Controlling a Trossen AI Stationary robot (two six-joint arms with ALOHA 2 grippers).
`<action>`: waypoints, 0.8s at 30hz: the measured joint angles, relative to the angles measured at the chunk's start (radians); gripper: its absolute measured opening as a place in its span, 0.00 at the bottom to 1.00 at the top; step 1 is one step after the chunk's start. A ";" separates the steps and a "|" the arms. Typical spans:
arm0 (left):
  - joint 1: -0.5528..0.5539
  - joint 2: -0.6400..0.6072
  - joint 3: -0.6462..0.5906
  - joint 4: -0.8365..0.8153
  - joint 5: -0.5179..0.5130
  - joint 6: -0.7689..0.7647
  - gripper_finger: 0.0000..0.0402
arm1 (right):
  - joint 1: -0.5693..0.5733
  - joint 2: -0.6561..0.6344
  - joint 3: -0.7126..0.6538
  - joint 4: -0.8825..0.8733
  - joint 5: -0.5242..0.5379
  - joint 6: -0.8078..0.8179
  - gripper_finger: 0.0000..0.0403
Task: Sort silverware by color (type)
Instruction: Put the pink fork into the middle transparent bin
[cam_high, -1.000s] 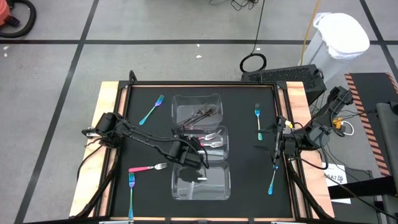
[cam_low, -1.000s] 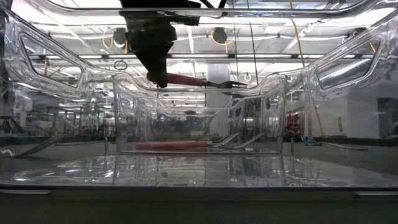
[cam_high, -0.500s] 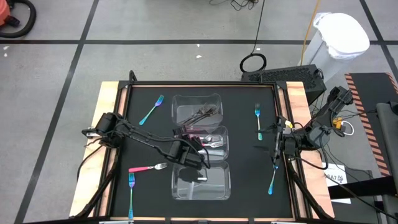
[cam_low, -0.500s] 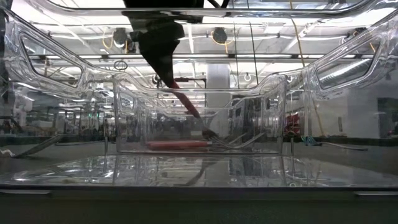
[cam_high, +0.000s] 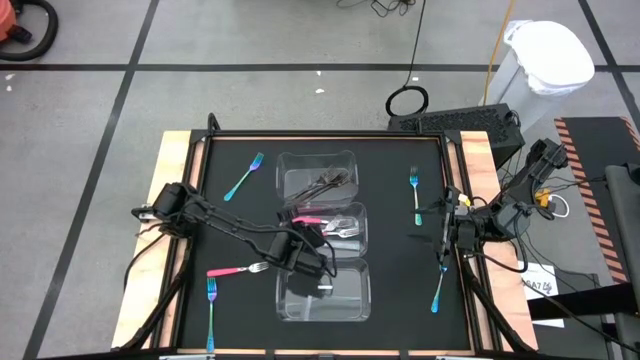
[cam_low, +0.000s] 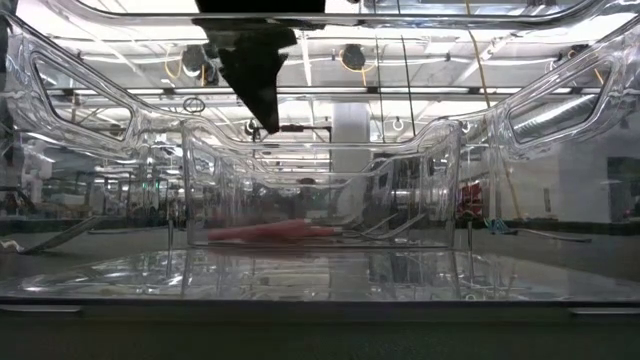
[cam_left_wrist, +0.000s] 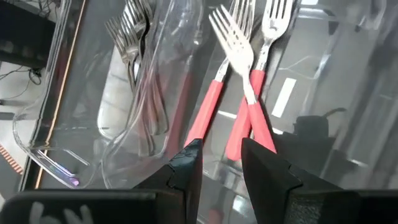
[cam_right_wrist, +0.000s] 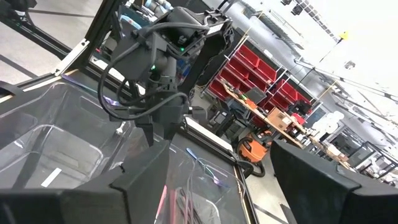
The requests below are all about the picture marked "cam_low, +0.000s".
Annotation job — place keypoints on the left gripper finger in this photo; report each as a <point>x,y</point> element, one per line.
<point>260,85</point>

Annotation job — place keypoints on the long ceiling light fixture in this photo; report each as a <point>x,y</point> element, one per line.
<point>350,90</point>

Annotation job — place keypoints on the white building column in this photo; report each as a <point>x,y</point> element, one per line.
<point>350,140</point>

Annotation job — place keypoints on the clear plastic bin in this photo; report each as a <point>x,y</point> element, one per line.
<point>320,280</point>
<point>192,210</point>
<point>235,200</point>

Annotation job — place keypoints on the red equipment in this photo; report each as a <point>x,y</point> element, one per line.
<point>471,200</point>

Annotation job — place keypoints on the black overhead camera rig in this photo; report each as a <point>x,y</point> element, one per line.
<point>300,128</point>

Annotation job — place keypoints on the black aluminium table frame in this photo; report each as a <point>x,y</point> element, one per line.
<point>30,226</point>

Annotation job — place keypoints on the silver ventilation duct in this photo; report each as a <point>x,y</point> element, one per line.
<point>550,115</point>

